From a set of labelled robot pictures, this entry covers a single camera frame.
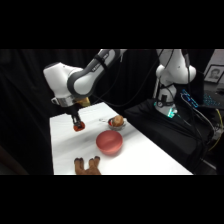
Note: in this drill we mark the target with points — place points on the black covered robot stand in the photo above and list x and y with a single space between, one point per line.
160 126

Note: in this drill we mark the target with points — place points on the small metal bowl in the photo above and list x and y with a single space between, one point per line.
120 126

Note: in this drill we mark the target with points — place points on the backlit keyboard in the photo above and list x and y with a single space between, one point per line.
211 100

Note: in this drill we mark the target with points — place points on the yellow wrist mount bracket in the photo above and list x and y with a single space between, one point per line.
84 101

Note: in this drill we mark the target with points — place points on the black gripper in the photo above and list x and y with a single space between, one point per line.
74 112

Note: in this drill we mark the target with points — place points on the beige round bread toy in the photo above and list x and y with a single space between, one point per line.
117 120

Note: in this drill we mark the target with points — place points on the black curtain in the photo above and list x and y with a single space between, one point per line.
23 100

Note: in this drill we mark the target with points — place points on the framed portrait picture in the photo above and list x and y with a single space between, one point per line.
214 73

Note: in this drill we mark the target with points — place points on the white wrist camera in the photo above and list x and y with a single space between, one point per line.
55 100

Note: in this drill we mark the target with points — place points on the pink bowl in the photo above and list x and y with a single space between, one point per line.
109 142

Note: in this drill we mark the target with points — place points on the blue lit device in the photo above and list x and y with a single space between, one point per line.
189 98

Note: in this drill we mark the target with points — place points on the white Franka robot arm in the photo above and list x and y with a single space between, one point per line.
60 79

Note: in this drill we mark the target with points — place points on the brown plush toy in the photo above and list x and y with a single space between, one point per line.
87 168

